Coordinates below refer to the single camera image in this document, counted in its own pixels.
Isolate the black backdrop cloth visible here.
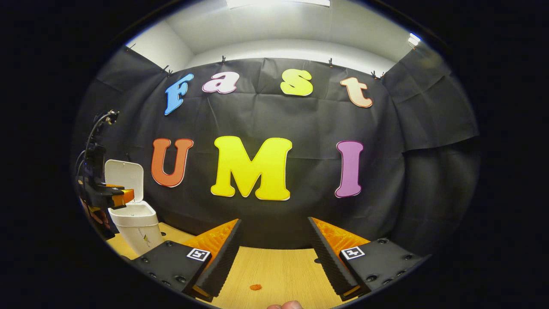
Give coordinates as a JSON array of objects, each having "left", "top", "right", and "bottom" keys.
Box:
[{"left": 71, "top": 43, "right": 480, "bottom": 254}]

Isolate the white garbage bin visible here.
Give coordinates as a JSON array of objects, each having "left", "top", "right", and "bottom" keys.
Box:
[{"left": 104, "top": 159, "right": 164, "bottom": 257}]

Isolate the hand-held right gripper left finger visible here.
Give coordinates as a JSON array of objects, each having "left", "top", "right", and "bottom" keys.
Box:
[{"left": 131, "top": 219, "right": 242, "bottom": 302}]

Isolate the wooden desktop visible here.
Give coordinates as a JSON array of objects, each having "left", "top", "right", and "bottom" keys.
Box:
[{"left": 105, "top": 222, "right": 374, "bottom": 309}]

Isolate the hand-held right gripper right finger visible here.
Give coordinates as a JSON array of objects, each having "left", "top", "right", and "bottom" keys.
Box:
[{"left": 308, "top": 217, "right": 430, "bottom": 301}]

